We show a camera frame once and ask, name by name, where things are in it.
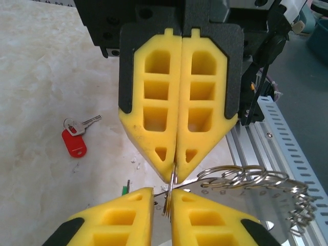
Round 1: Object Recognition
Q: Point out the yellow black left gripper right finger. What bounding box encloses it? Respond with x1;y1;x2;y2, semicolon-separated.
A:
170;189;282;246

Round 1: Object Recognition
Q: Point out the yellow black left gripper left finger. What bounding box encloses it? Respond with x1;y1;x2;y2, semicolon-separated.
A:
40;187;154;246

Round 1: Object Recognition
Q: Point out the key with green tag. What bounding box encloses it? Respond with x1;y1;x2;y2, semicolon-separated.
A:
121;179;132;197

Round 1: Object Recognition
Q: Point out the numbered metal disc with keyrings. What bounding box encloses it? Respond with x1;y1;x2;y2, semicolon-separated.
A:
153;163;317;246

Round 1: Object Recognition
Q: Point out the key with red tag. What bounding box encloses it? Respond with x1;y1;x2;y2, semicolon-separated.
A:
61;114;103;158

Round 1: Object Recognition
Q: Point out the teal plastic bin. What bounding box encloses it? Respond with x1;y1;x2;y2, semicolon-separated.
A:
305;14;328;61

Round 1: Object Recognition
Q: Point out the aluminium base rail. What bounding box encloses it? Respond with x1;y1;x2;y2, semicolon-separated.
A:
225;120;323;246

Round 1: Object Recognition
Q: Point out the thin black cable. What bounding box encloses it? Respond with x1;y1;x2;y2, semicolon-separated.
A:
240;33;289;128

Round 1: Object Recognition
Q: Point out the slotted grey cable duct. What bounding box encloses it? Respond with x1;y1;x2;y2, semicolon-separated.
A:
256;96;328;231

